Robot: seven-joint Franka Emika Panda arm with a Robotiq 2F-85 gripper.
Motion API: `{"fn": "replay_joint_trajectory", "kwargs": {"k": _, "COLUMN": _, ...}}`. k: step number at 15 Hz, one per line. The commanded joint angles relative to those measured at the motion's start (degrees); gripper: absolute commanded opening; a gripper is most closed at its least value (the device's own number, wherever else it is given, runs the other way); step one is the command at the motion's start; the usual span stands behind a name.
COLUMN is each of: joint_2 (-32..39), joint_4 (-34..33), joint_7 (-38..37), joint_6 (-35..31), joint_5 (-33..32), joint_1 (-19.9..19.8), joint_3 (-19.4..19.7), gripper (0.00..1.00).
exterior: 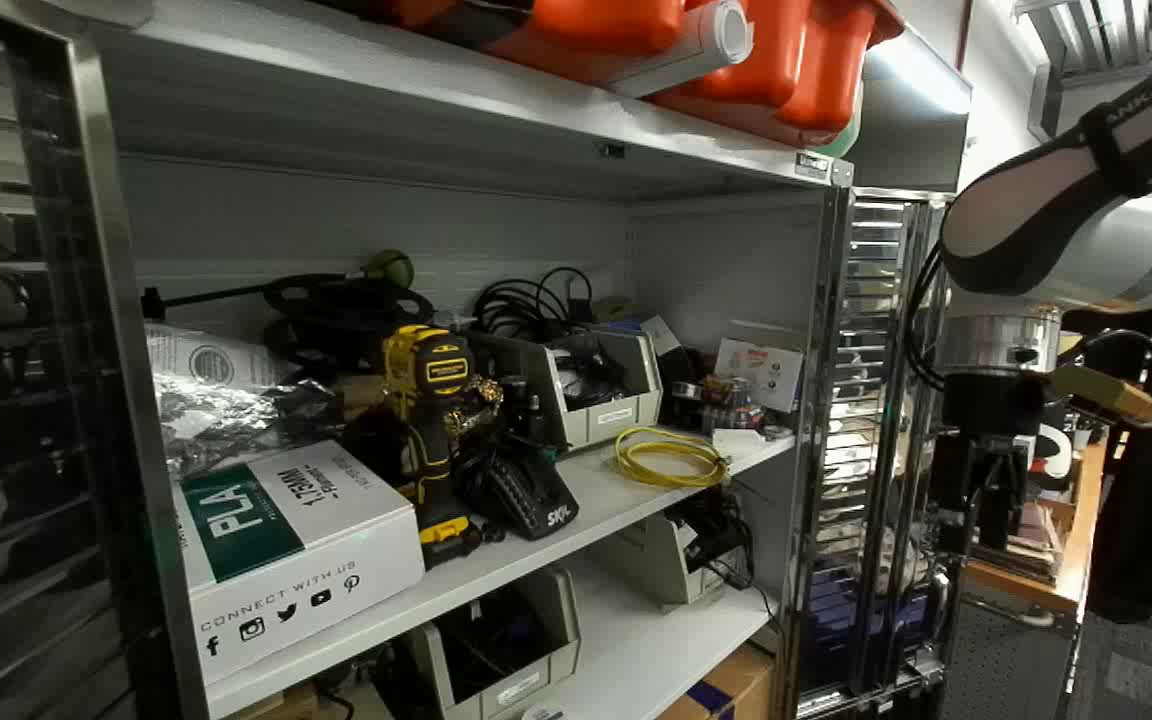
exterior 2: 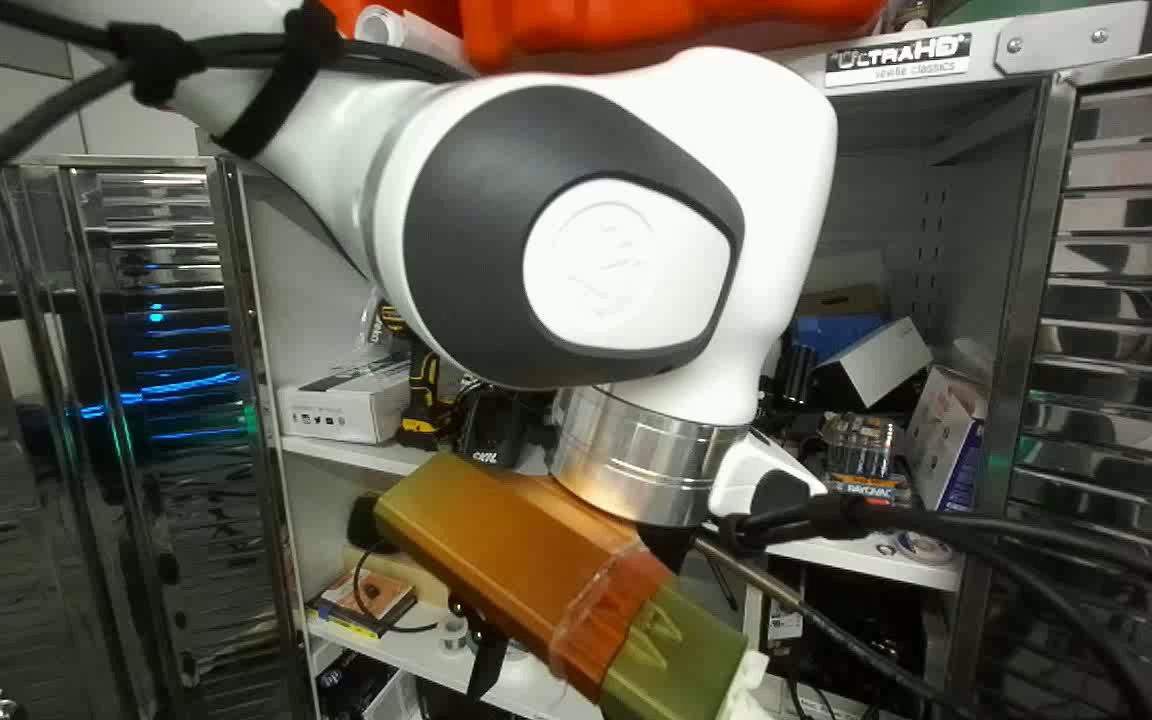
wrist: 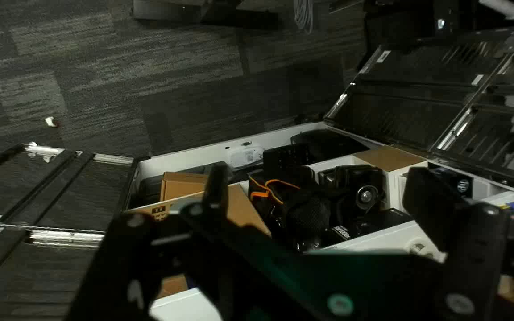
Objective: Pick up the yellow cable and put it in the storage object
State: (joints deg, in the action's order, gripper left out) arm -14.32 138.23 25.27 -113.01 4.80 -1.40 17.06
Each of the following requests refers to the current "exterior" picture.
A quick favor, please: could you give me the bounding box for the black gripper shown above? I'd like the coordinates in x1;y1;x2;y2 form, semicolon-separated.
933;373;1047;550

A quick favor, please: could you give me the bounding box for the yellow cable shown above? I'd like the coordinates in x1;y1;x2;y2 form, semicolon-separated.
607;425;735;492

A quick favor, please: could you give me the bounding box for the beige storage bin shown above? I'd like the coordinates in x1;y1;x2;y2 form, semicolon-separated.
505;327;666;454

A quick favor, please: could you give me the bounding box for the wooden cabinet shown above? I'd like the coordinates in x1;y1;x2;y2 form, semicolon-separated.
949;431;1116;720

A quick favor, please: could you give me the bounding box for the white box with pictures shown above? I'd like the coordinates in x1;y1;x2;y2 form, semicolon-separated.
710;330;806;419

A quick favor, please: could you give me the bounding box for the cardboard box with blue tape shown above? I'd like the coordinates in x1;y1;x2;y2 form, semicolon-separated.
657;643;778;720

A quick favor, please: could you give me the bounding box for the blue and white box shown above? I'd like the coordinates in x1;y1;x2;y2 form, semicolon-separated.
598;312;686;359

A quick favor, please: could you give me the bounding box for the black fabric pouch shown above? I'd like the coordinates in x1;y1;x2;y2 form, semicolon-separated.
456;434;582;543

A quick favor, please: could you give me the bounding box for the orange plastic container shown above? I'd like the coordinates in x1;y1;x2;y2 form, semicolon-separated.
690;0;908;140
383;0;686;69

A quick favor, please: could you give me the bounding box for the white device lower shelf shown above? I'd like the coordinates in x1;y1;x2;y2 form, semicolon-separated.
414;566;582;720

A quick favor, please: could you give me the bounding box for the white tube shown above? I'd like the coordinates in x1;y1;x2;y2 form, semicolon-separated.
613;0;754;101

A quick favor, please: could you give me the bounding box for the white PLA filament box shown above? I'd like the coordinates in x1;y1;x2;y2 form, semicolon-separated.
173;434;427;686

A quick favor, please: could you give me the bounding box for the black tool with green cap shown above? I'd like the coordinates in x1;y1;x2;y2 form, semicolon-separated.
137;246;435;378

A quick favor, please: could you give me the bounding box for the metal shelf unit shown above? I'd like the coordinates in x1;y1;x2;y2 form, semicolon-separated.
0;0;975;720

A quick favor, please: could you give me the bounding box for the clear plastic bag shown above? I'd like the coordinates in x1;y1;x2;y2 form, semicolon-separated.
145;320;344;480

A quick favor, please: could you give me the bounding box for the shiny metal wire rack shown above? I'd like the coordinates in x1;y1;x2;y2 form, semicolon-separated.
795;186;955;712

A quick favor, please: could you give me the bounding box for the tan wrist camera mount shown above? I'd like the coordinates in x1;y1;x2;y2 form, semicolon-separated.
1052;365;1152;431

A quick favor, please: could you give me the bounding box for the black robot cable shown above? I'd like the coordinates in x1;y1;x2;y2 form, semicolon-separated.
905;245;955;400

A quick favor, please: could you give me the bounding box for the black cable bundle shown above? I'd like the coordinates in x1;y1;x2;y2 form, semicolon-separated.
469;265;598;345

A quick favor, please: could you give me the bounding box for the yellow black cordless drill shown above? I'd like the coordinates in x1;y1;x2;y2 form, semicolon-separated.
377;320;508;566

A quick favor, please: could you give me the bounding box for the dark metal wire rack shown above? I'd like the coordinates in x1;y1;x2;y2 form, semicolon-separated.
0;0;145;720

